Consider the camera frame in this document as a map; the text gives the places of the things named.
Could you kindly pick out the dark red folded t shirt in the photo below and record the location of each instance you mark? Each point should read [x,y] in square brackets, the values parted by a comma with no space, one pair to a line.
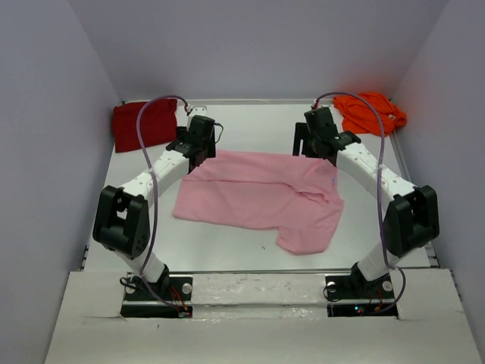
[158,124]

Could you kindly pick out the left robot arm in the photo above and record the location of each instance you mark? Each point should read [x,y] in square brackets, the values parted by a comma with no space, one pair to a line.
[122,222]

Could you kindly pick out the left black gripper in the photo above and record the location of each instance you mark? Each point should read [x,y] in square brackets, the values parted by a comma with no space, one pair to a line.
[210,146]

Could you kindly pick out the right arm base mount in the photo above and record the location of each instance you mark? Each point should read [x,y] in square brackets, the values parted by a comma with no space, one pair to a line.
[352,296]

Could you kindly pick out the orange t shirt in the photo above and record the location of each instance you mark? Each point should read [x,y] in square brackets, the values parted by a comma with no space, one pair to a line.
[359,119]

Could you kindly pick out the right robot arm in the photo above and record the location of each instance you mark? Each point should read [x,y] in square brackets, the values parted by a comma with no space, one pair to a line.
[409,217]

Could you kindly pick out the pink t shirt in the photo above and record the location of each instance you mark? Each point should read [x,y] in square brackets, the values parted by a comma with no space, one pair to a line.
[293,195]

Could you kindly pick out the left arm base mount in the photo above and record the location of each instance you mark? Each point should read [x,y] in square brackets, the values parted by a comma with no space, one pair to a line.
[169,301]

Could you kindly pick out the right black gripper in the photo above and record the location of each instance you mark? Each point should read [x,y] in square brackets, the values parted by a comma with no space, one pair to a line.
[302,133]

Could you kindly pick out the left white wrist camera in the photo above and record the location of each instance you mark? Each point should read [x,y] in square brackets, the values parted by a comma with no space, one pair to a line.
[196,111]

